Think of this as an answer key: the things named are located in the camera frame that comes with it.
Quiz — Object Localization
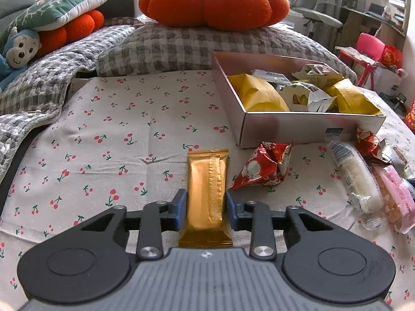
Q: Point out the gold wafer bar wrapper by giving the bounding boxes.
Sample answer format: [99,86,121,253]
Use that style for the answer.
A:
[179,150,233,249]

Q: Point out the red crumpled snack packet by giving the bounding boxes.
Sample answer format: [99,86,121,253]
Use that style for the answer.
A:
[355,127,383,160]

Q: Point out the grey checked blanket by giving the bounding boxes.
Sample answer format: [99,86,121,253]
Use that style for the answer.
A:
[1,25,134,178]

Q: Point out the white office chair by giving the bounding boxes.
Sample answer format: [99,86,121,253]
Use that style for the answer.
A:
[288,0,343,38]

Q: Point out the orange pumpkin plush cushion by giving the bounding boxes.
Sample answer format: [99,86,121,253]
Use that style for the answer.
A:
[139,0,290,31]

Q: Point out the silver foil snack packet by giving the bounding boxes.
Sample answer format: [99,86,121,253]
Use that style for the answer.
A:
[381,138,414,180]

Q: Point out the red gift bag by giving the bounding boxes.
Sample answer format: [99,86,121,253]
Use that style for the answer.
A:
[404,100,415,133]

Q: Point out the grey checked pillow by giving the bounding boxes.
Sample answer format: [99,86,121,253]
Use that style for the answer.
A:
[96,23,357,81]

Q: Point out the clear rice cracker packet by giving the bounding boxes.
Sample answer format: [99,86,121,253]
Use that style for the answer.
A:
[328,140,383,215]

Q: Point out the silver cardboard snack box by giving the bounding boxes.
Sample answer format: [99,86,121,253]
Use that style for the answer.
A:
[212,52,385,149]

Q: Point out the yellow snack bag left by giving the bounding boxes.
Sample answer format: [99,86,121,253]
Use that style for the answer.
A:
[228,74,290,112]

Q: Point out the orange caterpillar plush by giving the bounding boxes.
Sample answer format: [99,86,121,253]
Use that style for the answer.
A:
[36,10,104,58]

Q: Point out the cherry print tablecloth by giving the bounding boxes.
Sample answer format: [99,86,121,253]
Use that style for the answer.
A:
[1,71,414,310]

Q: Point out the yellow snack bag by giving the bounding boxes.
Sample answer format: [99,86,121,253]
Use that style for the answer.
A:
[325,79,382,115]
[228,74,290,112]

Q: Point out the yellow snack bag right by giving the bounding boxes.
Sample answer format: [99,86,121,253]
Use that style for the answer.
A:
[325,79,382,115]

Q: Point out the blue monkey plush toy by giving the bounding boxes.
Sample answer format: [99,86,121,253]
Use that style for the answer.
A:
[0,27,42,92]

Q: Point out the red triangular snack packet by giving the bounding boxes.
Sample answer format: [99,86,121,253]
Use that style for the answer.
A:
[231,142,293,189]

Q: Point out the red child chair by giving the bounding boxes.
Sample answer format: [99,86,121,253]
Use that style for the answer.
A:
[335,33,385,91]

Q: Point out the green snowflake pillow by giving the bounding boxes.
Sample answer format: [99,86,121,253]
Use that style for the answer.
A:
[1,0,107,47]

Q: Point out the white nut snack packet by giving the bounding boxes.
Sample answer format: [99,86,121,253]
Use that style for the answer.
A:
[278,81,336,113]

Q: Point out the wooden desk with clutter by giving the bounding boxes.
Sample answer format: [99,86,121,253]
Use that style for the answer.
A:
[336,0,411,50]

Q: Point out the pink snack packet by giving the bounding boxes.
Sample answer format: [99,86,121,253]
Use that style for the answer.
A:
[372,166,414,234]

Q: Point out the red bag by desk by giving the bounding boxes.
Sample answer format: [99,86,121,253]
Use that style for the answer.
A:
[380,44,402,69]

